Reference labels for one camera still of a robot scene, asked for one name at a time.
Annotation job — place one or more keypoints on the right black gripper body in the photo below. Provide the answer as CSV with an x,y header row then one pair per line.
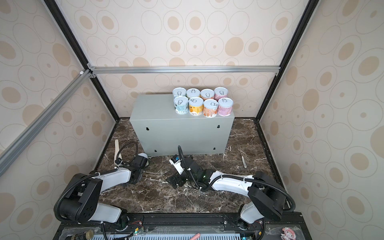
x,y
180,179

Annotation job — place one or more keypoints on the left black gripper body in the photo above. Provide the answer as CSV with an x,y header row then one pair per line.
x,y
138,178

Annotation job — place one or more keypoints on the brown orange can front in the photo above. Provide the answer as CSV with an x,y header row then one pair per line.
x,y
210,108

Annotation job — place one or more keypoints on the brown orange can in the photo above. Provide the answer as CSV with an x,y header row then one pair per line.
x,y
210,108
206,94

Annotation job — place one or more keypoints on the yellow can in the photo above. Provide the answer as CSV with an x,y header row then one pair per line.
x,y
196,105
192,93

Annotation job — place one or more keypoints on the teal can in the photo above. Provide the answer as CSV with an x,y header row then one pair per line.
x,y
179,92
181,105

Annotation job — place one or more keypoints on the pink can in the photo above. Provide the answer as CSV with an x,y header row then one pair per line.
x,y
220,92
225,106

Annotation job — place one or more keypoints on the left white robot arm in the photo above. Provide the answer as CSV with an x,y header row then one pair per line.
x,y
79,202

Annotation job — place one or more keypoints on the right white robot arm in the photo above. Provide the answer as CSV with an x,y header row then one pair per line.
x,y
268,199

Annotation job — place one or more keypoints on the green can upper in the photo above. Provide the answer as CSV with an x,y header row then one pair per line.
x,y
143,155

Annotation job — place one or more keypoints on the wooden spatula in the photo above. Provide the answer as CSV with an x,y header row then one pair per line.
x,y
117,153

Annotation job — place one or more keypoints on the grey metal cabinet box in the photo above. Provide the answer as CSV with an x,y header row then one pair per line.
x,y
161,130

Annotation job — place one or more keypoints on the pink marker pen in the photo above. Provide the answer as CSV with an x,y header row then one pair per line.
x,y
195,237

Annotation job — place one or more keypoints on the pink toy figure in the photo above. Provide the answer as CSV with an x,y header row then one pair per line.
x,y
288,234

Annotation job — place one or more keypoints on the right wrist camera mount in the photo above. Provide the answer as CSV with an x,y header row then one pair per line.
x,y
176,163

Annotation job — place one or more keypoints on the white handled fork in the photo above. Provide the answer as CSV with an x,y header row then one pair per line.
x,y
244,162

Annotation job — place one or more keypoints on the black base frame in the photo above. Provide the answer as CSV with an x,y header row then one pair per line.
x,y
210,226

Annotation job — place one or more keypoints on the horizontal aluminium rail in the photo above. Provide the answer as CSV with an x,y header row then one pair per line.
x,y
182,70

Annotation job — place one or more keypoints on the left diagonal aluminium rail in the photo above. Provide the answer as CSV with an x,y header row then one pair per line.
x,y
25,138

